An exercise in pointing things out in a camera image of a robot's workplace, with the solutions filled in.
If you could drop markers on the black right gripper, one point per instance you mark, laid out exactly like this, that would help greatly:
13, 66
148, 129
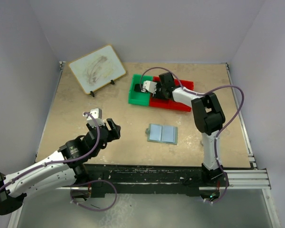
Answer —
156, 94

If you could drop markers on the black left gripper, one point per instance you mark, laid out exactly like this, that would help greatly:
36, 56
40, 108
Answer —
114, 129

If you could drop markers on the teal leather card holder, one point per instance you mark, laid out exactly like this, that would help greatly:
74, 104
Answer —
162, 134

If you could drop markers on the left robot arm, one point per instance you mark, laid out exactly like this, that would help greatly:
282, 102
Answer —
64, 167

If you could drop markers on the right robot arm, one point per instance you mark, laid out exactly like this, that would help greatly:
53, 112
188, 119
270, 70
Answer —
208, 118

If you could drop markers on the black card in green bin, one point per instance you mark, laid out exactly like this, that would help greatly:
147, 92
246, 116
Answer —
137, 88

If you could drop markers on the red double plastic bin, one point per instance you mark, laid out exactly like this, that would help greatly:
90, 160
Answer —
169, 104

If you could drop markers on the green plastic bin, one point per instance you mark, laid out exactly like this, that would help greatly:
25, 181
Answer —
135, 98

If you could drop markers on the yellow framed whiteboard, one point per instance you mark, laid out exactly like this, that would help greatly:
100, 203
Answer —
97, 69

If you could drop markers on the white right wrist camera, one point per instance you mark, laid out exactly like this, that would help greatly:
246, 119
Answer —
149, 87

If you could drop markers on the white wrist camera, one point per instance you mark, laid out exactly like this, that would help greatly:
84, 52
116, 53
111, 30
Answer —
149, 87
94, 118

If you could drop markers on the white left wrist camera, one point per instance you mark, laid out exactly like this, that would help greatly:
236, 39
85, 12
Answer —
94, 118

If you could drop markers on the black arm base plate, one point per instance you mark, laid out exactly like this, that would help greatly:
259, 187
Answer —
141, 179

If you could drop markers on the aluminium frame rail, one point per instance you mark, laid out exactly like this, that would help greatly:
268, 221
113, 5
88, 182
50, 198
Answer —
155, 197

